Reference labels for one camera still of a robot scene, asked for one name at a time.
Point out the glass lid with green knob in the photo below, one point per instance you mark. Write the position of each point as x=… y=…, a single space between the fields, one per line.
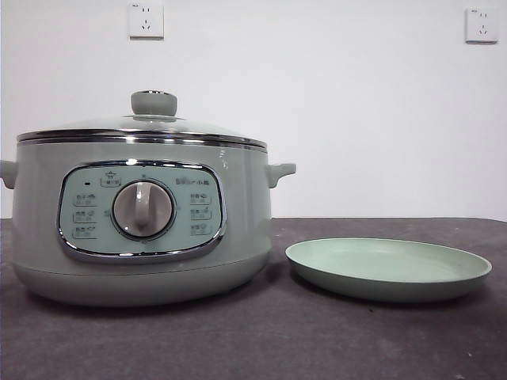
x=154 y=103

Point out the pale green round plate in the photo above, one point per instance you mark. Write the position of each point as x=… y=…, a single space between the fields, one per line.
x=380 y=261

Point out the pale green electric steamer pot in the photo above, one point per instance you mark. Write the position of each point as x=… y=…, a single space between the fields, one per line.
x=39 y=206

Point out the white wall socket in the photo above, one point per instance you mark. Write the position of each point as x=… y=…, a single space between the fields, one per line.
x=146 y=20
x=481 y=25

